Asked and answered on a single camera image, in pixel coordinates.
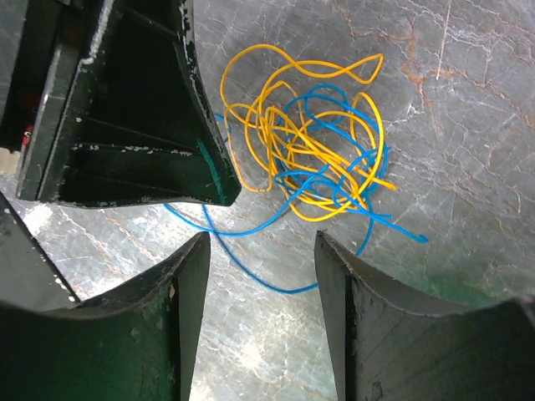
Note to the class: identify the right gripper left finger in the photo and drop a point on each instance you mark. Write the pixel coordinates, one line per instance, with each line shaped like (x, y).
(137, 341)

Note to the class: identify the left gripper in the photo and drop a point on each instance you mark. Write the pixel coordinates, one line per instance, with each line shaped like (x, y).
(105, 102)

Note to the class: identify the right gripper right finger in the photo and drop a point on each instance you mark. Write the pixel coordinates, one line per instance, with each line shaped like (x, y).
(389, 341)

